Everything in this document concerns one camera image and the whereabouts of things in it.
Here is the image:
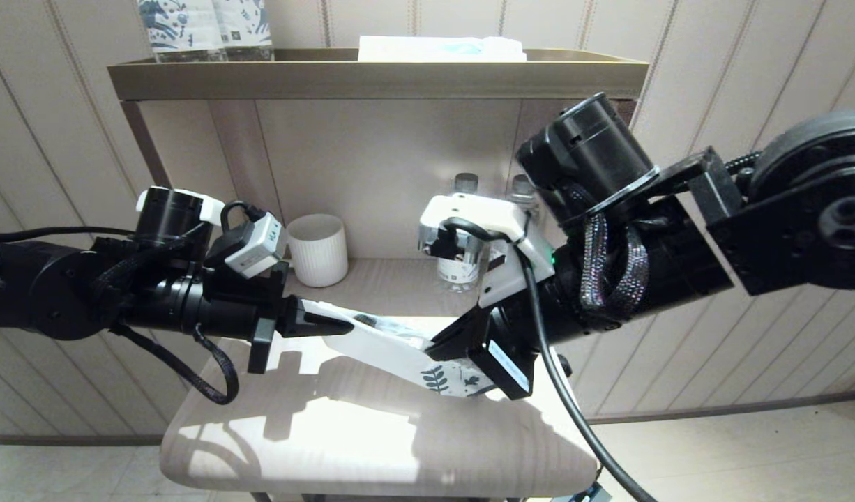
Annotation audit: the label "large blue-print water bottle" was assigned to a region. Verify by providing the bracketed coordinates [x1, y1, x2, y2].
[213, 0, 275, 62]

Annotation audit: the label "white leaf-print plastic bag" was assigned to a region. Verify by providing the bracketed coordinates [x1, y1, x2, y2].
[301, 300, 515, 398]

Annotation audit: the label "braided arm cable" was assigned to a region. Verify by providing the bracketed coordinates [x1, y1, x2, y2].
[110, 321, 240, 406]
[580, 213, 650, 314]

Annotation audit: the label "blue patterned packages on top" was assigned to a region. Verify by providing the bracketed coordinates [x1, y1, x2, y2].
[137, 0, 227, 63]

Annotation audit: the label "white blue flat packet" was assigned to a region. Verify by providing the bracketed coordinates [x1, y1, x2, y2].
[358, 36, 527, 63]

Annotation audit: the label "braided right arm cable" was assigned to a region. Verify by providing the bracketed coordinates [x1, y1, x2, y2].
[580, 213, 650, 314]

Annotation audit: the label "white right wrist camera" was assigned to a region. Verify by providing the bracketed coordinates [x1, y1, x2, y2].
[418, 194, 555, 309]

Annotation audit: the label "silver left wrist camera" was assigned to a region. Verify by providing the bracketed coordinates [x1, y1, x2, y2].
[204, 201, 289, 294]

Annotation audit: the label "braided left arm cable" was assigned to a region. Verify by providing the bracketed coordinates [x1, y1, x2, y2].
[110, 321, 240, 406]

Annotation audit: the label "beige wooden shelf cabinet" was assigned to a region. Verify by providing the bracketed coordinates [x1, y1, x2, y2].
[121, 98, 637, 499]

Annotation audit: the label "small clear water bottle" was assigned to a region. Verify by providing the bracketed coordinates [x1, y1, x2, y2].
[438, 173, 485, 294]
[510, 174, 543, 224]

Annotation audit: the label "white ribbed mug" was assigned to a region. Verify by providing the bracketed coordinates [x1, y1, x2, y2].
[287, 214, 349, 288]

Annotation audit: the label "black blue connector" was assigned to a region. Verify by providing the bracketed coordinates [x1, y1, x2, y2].
[553, 481, 613, 502]

